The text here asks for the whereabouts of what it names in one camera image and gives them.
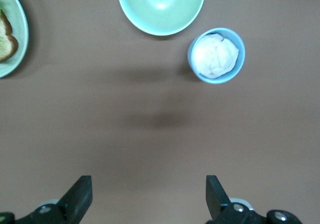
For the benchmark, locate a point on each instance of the blue cup holding paper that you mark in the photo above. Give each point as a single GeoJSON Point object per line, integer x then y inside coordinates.
{"type": "Point", "coordinates": [215, 81]}

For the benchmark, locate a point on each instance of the toasted bread slice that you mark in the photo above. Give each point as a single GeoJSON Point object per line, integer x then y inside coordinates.
{"type": "Point", "coordinates": [6, 44]}

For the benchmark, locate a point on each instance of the pale green bowl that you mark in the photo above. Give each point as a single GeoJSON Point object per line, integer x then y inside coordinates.
{"type": "Point", "coordinates": [160, 11]}

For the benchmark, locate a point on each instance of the crumpled white paper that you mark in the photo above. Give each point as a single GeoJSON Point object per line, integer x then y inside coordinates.
{"type": "Point", "coordinates": [216, 56]}

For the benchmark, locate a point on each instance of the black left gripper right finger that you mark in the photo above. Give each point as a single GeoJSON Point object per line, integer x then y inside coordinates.
{"type": "Point", "coordinates": [217, 204]}

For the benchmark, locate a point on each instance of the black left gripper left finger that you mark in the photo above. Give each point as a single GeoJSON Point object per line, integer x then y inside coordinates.
{"type": "Point", "coordinates": [75, 201]}

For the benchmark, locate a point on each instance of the pale green plate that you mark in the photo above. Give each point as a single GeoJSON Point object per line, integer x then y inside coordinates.
{"type": "Point", "coordinates": [17, 16]}

